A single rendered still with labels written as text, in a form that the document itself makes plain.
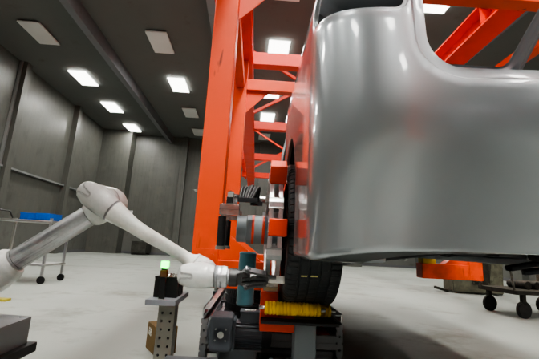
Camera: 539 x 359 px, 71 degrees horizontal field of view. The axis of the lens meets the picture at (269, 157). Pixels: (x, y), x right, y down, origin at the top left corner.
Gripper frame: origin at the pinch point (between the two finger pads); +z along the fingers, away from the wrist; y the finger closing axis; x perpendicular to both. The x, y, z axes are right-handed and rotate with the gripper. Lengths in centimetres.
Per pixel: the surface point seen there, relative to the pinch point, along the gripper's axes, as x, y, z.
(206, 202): 72, -19, -41
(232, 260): 48, -43, -23
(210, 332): 9, -53, -30
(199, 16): 918, -88, -191
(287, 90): 324, -42, 18
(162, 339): 24, -85, -61
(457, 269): 182, -182, 214
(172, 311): 35, -74, -57
